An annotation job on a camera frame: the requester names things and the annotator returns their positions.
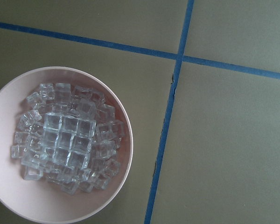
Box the clear ice cubes pile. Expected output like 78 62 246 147
11 83 125 195

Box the pink bowl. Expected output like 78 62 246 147
0 66 133 224

